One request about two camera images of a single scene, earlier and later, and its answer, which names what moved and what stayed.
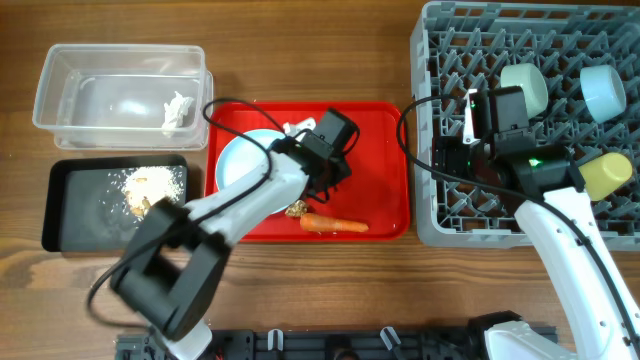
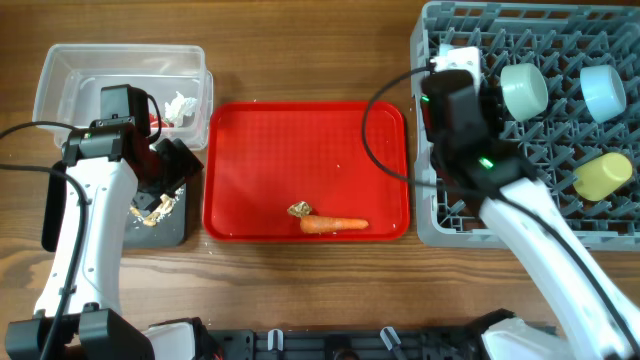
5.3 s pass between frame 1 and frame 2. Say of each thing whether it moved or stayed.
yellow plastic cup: stayed
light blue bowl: stayed
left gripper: moved
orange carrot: stayed
